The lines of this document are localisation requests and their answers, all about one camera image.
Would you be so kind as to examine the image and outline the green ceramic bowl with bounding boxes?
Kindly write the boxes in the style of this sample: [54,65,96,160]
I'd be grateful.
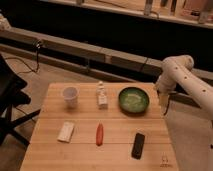
[118,87,150,114]

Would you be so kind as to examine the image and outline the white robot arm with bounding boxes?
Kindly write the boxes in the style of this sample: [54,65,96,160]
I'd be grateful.
[156,55,213,120]

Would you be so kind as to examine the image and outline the black remote control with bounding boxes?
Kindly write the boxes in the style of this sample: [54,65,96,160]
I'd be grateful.
[131,133,145,159]

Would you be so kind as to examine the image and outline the white small bottle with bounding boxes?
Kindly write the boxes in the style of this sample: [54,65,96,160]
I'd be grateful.
[97,81,108,109]

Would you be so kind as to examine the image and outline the red marker pen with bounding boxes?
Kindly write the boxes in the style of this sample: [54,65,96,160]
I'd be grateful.
[96,123,104,146]

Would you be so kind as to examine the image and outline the white plastic cup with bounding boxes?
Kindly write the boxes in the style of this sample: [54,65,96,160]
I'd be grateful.
[62,87,78,108]

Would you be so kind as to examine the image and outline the white rectangular block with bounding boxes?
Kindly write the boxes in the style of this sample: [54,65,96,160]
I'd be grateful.
[57,122,74,143]

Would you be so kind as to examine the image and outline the black office chair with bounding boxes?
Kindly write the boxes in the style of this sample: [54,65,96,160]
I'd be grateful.
[0,54,40,146]

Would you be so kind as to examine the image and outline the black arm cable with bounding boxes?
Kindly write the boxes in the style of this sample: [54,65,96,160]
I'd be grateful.
[163,91,178,117]

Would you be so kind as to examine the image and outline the black floor cable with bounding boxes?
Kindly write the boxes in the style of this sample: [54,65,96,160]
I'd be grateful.
[3,39,44,76]

